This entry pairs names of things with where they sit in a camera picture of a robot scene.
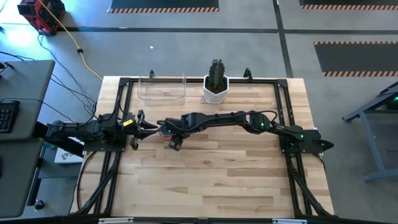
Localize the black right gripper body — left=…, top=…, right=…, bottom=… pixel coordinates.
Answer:
left=166, top=113, right=200, bottom=138

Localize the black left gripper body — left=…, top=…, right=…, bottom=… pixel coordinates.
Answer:
left=121, top=110, right=146, bottom=151

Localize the clear plastic basket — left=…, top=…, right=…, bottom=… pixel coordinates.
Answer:
left=137, top=72, right=187, bottom=101

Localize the white hexagonal plant pot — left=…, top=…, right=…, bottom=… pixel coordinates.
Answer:
left=202, top=74, right=229, bottom=104

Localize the green cactus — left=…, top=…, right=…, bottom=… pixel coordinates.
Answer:
left=207, top=58, right=226, bottom=90

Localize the white printed paper box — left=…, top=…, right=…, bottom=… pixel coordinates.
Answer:
left=54, top=146, right=86, bottom=165

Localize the black desk beam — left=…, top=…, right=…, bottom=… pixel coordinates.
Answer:
left=32, top=121, right=85, bottom=158

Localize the grey desk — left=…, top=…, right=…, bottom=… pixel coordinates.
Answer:
left=0, top=60, right=56, bottom=142
left=0, top=138, right=44, bottom=218

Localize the black hazard-striped floor mat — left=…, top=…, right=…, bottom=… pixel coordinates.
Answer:
left=313, top=41, right=398, bottom=78
left=107, top=0, right=220, bottom=14
left=298, top=0, right=398, bottom=10

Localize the black keyboard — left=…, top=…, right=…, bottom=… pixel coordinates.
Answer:
left=0, top=100, right=21, bottom=134

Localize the red and black equipment box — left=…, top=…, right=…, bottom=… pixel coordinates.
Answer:
left=17, top=0, right=66, bottom=35

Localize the black aluminium table frame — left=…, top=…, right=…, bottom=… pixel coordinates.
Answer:
left=74, top=77, right=335, bottom=218

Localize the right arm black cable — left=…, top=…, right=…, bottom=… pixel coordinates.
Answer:
left=245, top=109, right=279, bottom=125

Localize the white table edge bracket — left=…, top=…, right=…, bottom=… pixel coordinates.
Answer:
left=272, top=218, right=308, bottom=224
left=98, top=217, right=134, bottom=224

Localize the black floor cable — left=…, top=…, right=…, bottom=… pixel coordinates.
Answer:
left=37, top=34, right=97, bottom=119

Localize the yellow extension cable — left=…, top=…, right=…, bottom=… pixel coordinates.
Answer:
left=37, top=0, right=103, bottom=81

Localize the blue-grey metal table frame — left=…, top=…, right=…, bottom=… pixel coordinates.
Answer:
left=342, top=81, right=398, bottom=183

